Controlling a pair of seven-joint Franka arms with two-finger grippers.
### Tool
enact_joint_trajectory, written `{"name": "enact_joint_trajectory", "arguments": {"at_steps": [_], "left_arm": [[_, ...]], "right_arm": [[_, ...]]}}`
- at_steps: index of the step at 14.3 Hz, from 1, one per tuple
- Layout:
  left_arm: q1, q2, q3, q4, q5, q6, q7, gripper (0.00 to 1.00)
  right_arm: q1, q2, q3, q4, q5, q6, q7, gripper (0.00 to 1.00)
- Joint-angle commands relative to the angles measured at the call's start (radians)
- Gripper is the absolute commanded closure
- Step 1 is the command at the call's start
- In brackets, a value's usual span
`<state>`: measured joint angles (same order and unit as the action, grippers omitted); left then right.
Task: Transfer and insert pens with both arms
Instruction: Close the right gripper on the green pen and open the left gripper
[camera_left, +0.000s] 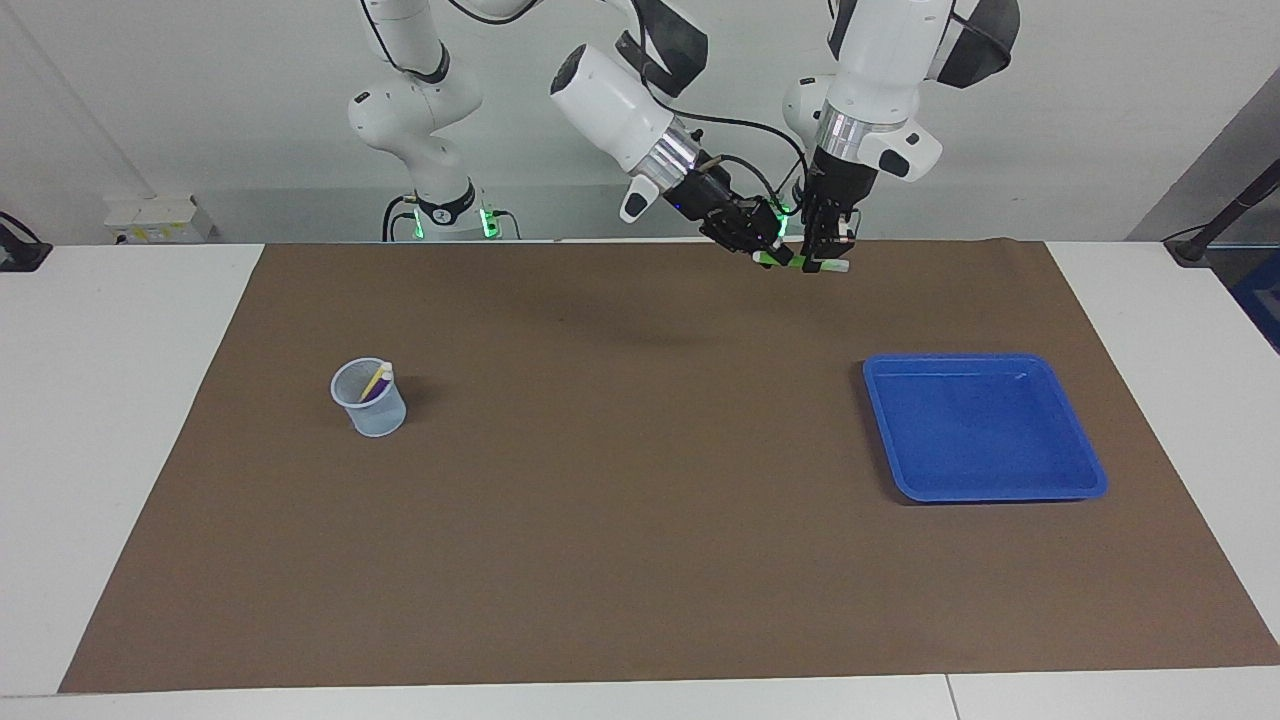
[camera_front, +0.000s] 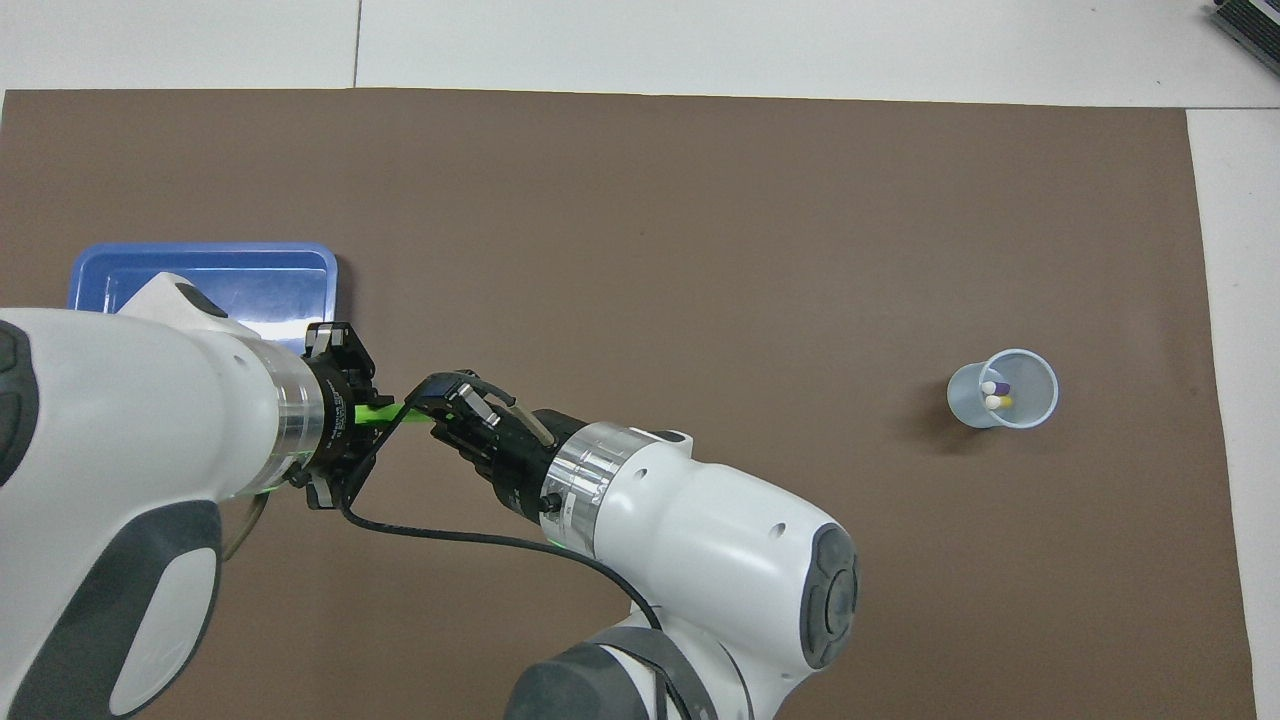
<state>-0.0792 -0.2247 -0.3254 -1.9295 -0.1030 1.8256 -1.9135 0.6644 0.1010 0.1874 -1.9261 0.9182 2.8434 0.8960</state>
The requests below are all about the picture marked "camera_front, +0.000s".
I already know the grey ribbed device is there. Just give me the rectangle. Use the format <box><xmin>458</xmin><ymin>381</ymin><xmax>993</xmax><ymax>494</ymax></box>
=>
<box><xmin>1208</xmin><ymin>0</ymin><xmax>1280</xmax><ymax>63</ymax></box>

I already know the green pen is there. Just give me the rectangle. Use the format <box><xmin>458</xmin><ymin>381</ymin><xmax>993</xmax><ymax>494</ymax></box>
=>
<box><xmin>355</xmin><ymin>398</ymin><xmax>436</xmax><ymax>426</ymax></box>

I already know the brown table mat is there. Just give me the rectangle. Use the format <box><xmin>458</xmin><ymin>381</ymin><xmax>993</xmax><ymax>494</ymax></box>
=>
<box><xmin>0</xmin><ymin>88</ymin><xmax>1256</xmax><ymax>720</ymax></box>

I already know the grey mesh pen cup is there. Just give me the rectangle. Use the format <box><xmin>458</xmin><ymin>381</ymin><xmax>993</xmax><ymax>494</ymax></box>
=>
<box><xmin>947</xmin><ymin>349</ymin><xmax>1059</xmax><ymax>431</ymax></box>

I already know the blue plastic tray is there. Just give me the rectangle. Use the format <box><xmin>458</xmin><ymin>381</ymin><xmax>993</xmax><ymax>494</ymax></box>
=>
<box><xmin>67</xmin><ymin>241</ymin><xmax>339</xmax><ymax>346</ymax></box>

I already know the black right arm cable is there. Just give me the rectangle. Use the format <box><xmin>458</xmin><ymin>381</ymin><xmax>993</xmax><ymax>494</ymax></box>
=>
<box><xmin>340</xmin><ymin>372</ymin><xmax>701</xmax><ymax>720</ymax></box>

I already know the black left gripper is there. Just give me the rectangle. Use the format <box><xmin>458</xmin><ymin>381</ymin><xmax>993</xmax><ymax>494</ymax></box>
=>
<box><xmin>290</xmin><ymin>321</ymin><xmax>393</xmax><ymax>511</ymax></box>

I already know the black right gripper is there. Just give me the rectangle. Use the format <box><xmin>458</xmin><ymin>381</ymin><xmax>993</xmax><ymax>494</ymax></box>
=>
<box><xmin>408</xmin><ymin>372</ymin><xmax>591</xmax><ymax>523</ymax></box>

